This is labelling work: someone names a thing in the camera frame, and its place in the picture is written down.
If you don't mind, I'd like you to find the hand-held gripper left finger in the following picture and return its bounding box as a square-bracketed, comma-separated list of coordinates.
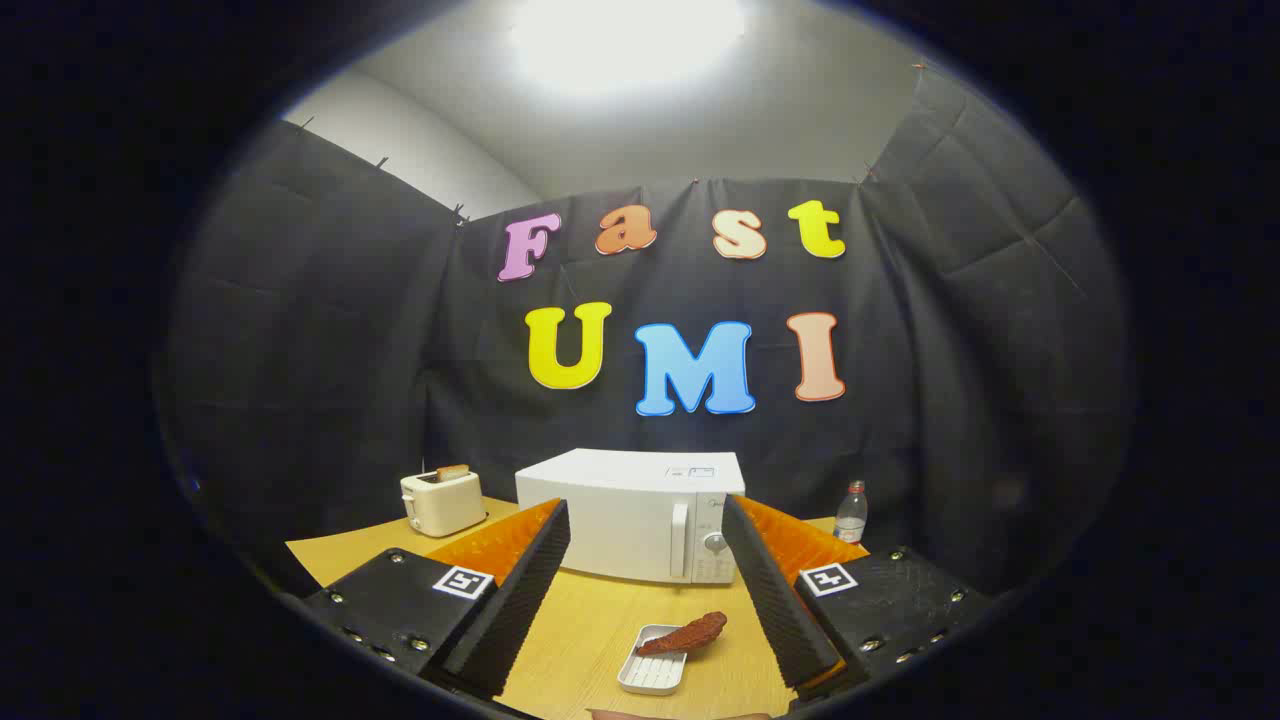
[300, 498, 572, 701]

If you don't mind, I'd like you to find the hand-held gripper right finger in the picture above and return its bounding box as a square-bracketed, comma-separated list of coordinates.
[722, 494, 991, 701]

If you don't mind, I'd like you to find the reddish brown meat piece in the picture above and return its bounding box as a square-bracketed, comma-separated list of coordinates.
[636, 612, 728, 658]

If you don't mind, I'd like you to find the white toaster oven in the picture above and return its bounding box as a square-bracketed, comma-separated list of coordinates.
[515, 448, 746, 585]

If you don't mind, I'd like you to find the cream toaster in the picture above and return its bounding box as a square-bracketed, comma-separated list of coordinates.
[400, 470, 488, 538]

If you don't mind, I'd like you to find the clear plastic bottle red label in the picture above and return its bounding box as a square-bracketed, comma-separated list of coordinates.
[833, 480, 868, 546]

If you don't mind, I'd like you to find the small white ridged tray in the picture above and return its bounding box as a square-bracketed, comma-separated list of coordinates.
[617, 624, 691, 696]

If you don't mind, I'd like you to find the black backdrop cloth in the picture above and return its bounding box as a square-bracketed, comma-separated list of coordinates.
[155, 65, 1136, 601]

